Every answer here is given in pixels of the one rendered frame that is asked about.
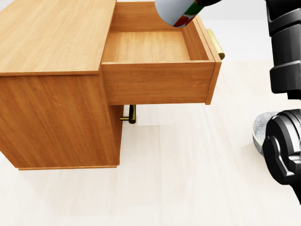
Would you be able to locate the open wooden drawer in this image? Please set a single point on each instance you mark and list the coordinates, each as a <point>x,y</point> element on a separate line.
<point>155,82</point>

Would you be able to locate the white ketchup bottle printed label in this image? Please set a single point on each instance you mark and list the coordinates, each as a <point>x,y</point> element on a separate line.
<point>171,10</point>

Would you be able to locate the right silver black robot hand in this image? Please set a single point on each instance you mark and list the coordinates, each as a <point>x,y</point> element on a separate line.
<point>209,2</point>

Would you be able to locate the wooden cabinet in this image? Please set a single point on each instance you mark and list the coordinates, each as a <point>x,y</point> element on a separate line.
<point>49,94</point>

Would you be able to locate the closed wooden drawer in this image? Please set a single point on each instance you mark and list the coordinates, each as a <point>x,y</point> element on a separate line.
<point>116,131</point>

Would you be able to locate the right silver black robot arm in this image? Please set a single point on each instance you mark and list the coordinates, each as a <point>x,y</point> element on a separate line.
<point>285,58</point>

